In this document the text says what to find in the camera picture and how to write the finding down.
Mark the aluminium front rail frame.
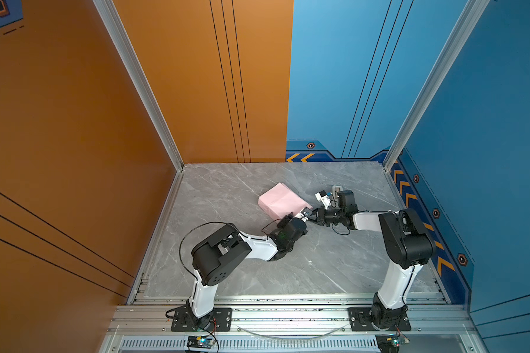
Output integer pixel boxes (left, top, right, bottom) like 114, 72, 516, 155
100, 292, 487, 352

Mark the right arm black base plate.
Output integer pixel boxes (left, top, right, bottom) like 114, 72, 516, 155
347, 307, 412, 332

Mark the white tape dispenser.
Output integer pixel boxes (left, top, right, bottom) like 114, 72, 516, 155
332, 185, 343, 197

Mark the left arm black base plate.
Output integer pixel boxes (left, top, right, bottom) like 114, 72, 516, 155
166, 306, 233, 332

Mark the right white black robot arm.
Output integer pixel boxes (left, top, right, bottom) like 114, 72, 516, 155
312, 188, 436, 330

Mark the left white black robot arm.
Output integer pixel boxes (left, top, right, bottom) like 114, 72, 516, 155
186, 213, 308, 329

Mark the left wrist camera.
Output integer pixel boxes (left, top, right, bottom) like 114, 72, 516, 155
296, 207, 313, 222

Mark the green circuit board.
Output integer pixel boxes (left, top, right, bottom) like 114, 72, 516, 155
375, 336, 400, 353
185, 335, 217, 352

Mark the clear curved cable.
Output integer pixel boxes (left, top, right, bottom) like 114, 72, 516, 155
233, 324, 350, 341

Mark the left green circuit board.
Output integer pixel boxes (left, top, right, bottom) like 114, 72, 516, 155
185, 335, 217, 352

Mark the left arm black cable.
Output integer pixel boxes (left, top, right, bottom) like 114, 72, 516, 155
177, 221, 231, 283

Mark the aluminium corner post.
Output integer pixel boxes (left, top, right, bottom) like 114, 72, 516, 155
383, 0, 490, 172
93, 0, 184, 172

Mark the purple wrapping paper sheet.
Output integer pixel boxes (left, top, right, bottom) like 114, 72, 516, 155
258, 182, 312, 220

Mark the right green circuit board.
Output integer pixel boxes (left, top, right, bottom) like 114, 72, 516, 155
375, 336, 400, 353

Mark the left aluminium corner post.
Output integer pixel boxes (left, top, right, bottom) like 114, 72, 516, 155
93, 0, 184, 172

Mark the right aluminium corner post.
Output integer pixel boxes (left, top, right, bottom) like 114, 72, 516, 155
383, 0, 490, 172

